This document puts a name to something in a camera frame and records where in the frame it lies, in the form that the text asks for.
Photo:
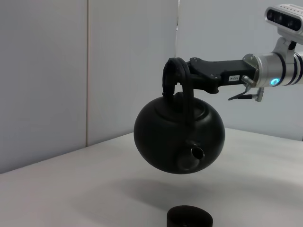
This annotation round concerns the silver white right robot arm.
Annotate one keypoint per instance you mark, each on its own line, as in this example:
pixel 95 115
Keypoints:
pixel 274 68

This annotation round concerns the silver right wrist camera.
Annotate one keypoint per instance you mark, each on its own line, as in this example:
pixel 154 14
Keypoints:
pixel 285 20

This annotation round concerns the black round teapot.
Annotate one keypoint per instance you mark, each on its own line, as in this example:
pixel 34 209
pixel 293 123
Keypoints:
pixel 175 139

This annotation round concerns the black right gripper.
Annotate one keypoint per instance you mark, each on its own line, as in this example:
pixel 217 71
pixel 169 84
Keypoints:
pixel 222 72

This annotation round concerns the dark brown teacup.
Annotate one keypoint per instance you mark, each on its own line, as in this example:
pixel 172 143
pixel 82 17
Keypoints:
pixel 189 216

